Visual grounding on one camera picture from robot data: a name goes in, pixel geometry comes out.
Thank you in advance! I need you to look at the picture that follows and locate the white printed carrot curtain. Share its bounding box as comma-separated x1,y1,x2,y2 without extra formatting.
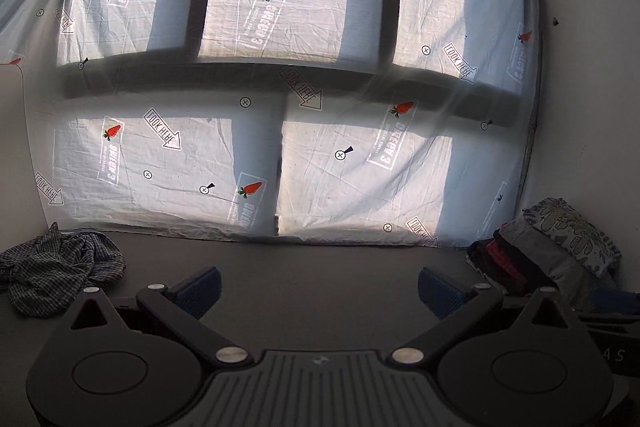
1,0,538,246

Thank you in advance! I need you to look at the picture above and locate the dark storage bag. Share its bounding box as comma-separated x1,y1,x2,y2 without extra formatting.
577,287,639,426

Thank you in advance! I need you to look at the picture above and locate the blue plaid shirt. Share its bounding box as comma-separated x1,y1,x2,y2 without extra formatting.
1,225,126,319

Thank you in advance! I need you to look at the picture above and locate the folded patterned clothes stack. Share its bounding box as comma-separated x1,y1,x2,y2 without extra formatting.
468,197,622,311

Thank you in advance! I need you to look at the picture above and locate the white board panel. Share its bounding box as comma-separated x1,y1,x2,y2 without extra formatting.
0,65,48,251

